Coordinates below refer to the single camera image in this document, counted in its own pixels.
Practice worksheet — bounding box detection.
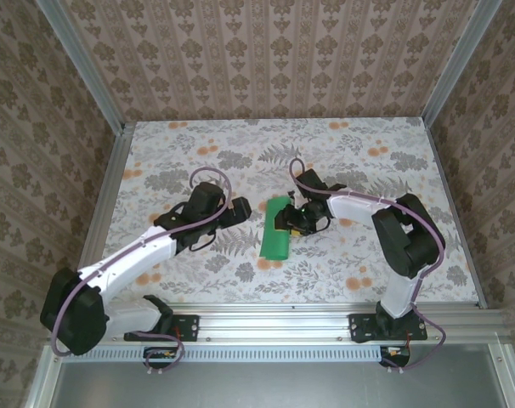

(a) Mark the green paper sheet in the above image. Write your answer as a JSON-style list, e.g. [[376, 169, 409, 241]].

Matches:
[[258, 195, 293, 262]]

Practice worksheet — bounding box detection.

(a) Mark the floral patterned table cover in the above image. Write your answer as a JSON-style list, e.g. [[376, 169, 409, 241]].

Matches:
[[89, 120, 484, 305]]

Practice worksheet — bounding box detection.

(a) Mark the aluminium mounting beam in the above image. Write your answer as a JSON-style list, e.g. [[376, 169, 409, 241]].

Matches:
[[104, 302, 510, 344]]

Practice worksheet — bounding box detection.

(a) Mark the small black controller board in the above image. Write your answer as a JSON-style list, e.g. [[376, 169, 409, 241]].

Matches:
[[143, 346, 183, 369], [379, 344, 412, 369]]

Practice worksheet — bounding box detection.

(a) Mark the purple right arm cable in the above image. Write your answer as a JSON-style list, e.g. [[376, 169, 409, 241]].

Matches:
[[288, 156, 449, 375]]

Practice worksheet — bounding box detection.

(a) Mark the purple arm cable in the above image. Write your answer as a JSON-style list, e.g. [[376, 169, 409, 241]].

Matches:
[[48, 167, 235, 377], [288, 156, 449, 375]]

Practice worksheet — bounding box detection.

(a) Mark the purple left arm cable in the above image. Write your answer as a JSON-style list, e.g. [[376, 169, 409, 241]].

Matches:
[[48, 167, 235, 377]]

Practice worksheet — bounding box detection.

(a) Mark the aluminium table side rail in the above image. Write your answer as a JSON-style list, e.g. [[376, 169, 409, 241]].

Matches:
[[422, 121, 489, 310], [76, 122, 136, 273]]

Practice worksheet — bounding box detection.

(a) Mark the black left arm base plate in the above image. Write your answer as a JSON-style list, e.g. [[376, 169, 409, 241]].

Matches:
[[123, 313, 201, 343]]

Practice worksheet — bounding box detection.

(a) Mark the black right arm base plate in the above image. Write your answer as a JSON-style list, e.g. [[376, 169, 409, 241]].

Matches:
[[349, 313, 429, 344]]

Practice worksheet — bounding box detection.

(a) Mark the slotted grey cable duct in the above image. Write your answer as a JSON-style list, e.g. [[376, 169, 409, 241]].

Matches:
[[89, 343, 412, 363]]

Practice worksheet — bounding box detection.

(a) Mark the aluminium frame post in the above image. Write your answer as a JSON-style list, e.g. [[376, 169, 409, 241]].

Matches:
[[422, 0, 504, 127], [36, 0, 127, 133]]

